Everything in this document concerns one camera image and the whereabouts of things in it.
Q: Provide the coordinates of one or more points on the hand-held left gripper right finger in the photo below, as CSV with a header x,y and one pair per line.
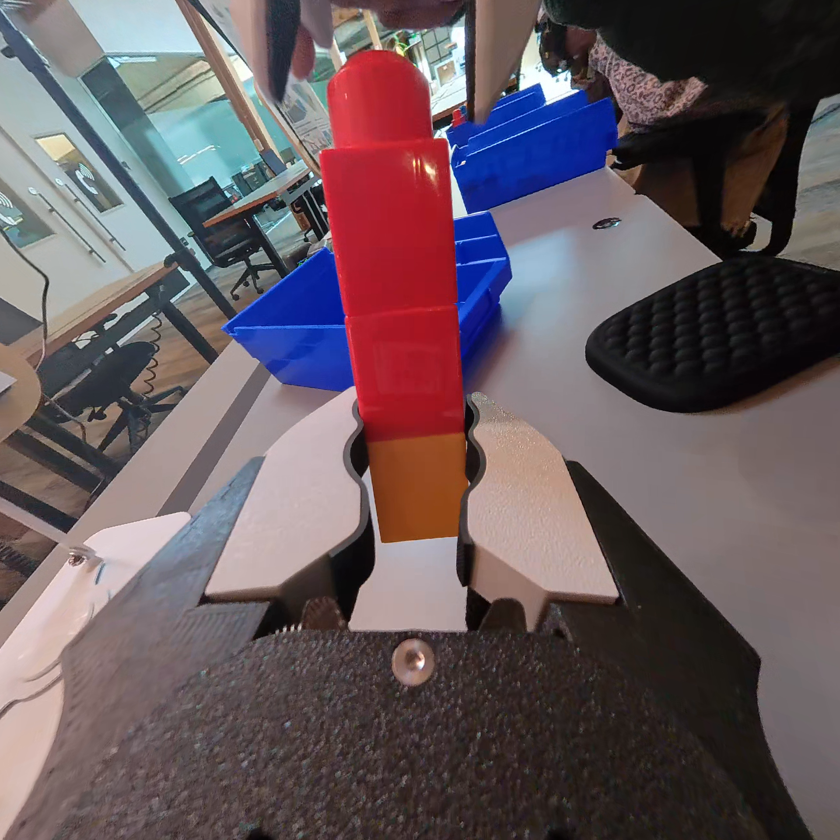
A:
x,y
531,525

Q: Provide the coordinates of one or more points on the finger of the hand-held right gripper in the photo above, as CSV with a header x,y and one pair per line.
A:
x,y
502,46
253,39

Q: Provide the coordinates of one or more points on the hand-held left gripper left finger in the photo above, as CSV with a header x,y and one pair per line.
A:
x,y
295,518

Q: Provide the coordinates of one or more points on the yellow mega block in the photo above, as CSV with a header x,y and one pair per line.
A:
x,y
417,485

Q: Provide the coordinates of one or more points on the red mega block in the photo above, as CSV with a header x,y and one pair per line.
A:
x,y
407,367
387,216

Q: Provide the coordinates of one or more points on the blue plastic bin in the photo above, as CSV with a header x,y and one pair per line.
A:
x,y
289,328
518,102
538,164

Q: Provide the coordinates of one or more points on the person's right forearm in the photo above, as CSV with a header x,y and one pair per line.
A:
x,y
689,33

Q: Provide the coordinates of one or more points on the wooden desk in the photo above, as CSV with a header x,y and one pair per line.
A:
x,y
262,193
98,308

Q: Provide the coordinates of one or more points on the black office chair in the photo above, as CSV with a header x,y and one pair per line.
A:
x,y
210,216
98,374

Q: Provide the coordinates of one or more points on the black tripod pole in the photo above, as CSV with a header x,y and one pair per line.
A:
x,y
111,164

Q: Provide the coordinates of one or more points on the silver table grommet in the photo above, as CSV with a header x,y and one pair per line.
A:
x,y
606,223

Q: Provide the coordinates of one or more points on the black textured pad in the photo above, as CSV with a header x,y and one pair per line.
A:
x,y
715,328

